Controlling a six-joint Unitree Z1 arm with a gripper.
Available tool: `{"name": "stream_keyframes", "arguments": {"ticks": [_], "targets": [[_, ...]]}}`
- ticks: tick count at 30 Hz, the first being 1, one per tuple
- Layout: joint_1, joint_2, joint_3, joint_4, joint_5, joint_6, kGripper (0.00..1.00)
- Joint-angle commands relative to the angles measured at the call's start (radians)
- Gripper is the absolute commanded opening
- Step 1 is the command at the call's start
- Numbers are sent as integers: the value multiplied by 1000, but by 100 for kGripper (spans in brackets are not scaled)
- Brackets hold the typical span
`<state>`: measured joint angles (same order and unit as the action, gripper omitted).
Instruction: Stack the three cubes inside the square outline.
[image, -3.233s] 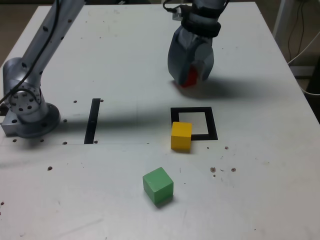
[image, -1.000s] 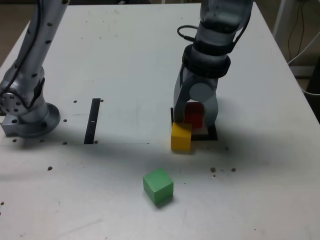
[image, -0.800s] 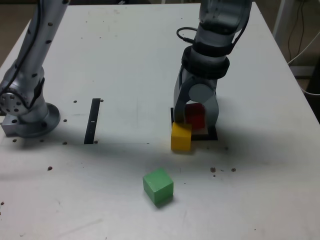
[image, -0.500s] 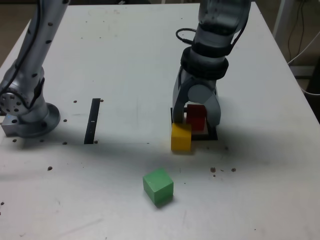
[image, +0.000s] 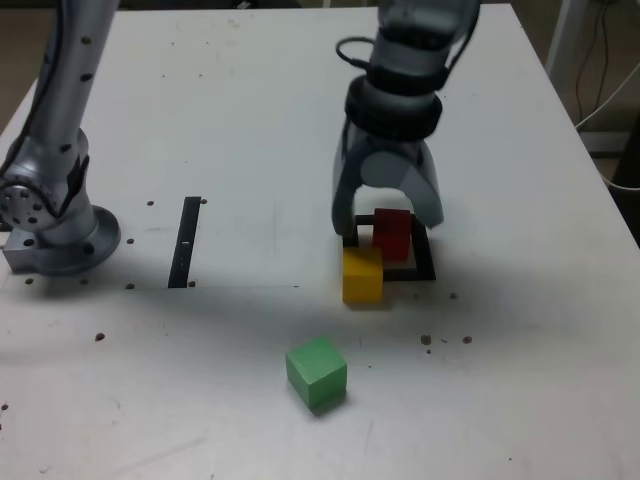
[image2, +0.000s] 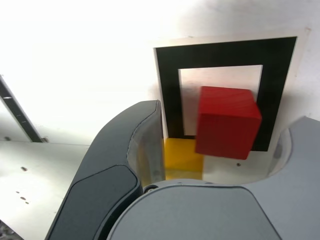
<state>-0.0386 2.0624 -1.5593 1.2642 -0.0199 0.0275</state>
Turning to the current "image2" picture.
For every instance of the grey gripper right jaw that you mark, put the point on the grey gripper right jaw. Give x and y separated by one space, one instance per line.
200 215

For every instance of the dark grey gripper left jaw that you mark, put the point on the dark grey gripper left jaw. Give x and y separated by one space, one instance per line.
107 155

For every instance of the yellow cube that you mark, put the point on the yellow cube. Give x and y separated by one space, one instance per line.
182 157

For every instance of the red cube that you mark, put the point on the red cube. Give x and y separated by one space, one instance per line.
225 125

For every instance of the black tape square outline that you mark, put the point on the black tape square outline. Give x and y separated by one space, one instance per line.
225 52

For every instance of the black tape strip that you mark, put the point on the black tape strip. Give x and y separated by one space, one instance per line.
15 107

